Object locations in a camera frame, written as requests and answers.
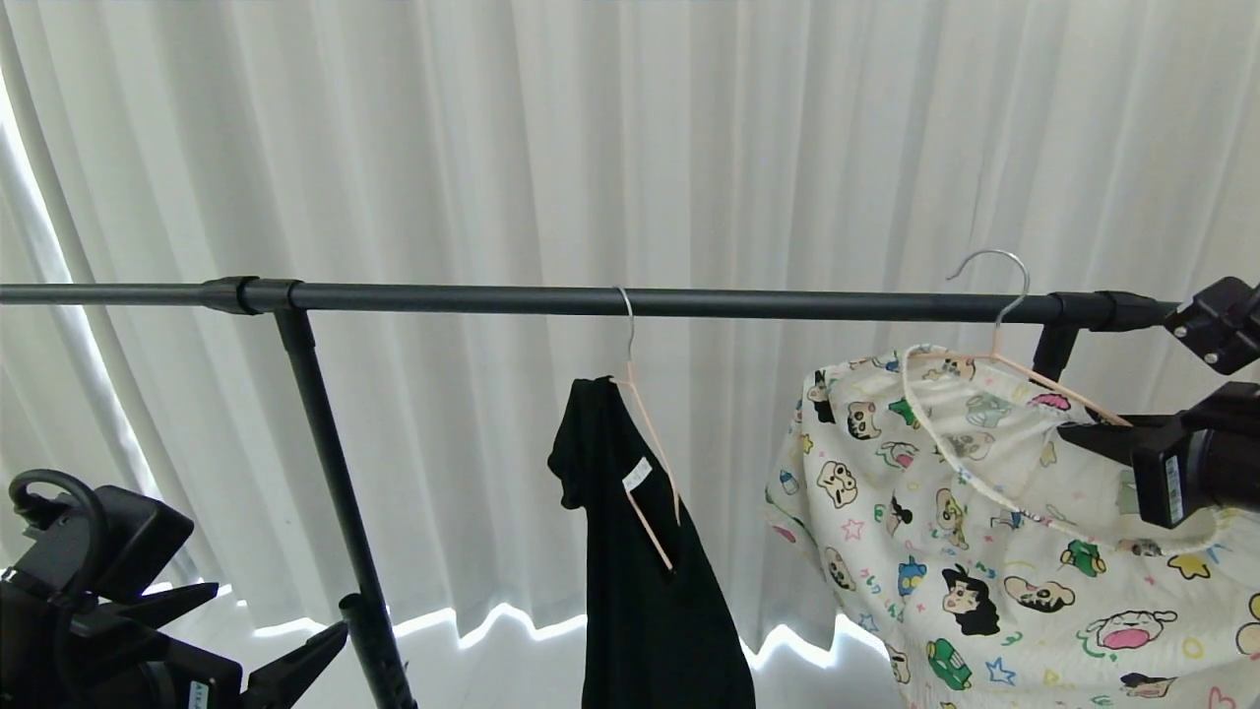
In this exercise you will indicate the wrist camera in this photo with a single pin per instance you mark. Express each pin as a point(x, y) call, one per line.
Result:
point(1221, 320)
point(128, 537)

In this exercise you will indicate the black clothes rack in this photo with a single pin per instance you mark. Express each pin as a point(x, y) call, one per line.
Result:
point(492, 298)

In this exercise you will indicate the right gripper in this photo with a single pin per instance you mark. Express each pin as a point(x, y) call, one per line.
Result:
point(1221, 473)

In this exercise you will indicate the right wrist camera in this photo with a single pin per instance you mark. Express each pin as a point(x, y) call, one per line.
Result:
point(1221, 320)

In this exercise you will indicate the cream printed garment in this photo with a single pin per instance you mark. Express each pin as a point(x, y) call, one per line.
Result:
point(984, 551)

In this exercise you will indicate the black t-shirt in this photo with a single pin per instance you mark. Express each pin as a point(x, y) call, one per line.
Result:
point(650, 630)

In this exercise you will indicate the pink clothes hanger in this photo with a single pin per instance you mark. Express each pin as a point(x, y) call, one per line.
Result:
point(628, 320)
point(1083, 400)

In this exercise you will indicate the white curtain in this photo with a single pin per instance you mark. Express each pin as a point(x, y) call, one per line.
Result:
point(591, 128)

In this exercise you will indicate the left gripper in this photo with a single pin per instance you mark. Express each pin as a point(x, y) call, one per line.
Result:
point(79, 670)

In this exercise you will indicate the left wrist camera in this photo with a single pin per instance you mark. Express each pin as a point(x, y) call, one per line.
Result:
point(128, 537)

